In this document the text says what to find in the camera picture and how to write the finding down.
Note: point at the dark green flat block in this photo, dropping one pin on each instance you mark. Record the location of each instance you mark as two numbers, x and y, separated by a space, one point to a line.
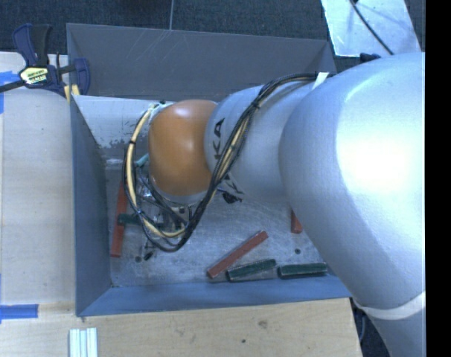
302 270
125 219
251 270

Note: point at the red-brown flat block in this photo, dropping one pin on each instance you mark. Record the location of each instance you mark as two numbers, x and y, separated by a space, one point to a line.
295 223
117 240
237 254

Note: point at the pale wood flat board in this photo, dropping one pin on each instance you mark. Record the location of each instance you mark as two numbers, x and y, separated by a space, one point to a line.
35 199

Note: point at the grey metal bin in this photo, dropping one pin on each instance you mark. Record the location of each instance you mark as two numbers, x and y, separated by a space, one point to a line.
195 61

